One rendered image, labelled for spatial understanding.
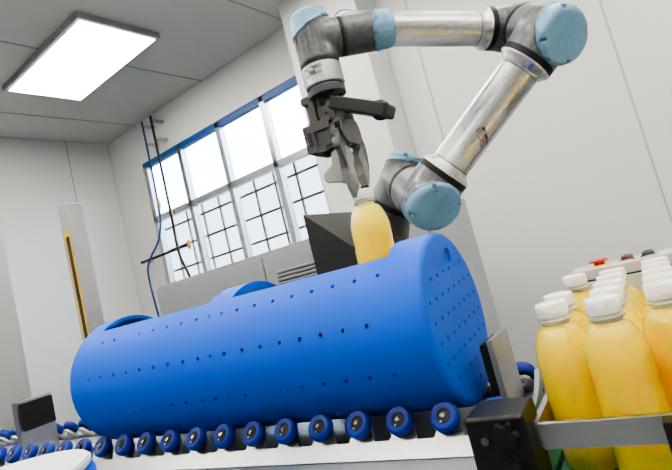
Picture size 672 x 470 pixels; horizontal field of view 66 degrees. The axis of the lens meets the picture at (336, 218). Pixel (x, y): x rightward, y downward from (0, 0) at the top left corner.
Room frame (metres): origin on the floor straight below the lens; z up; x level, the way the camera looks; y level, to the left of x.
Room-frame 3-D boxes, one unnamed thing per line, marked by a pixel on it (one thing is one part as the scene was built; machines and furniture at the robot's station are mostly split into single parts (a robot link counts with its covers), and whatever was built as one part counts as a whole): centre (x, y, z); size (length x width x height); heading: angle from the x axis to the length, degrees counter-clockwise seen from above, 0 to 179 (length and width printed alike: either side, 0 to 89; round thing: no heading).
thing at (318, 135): (0.94, -0.03, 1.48); 0.09 x 0.08 x 0.12; 61
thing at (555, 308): (0.69, -0.24, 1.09); 0.04 x 0.04 x 0.02
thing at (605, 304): (0.62, -0.28, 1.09); 0.04 x 0.04 x 0.02
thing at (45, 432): (1.51, 0.96, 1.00); 0.10 x 0.04 x 0.15; 151
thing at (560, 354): (0.69, -0.24, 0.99); 0.07 x 0.07 x 0.19
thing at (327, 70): (0.93, -0.04, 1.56); 0.08 x 0.08 x 0.05
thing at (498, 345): (0.86, -0.20, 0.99); 0.10 x 0.02 x 0.12; 151
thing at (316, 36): (0.94, -0.04, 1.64); 0.09 x 0.08 x 0.11; 99
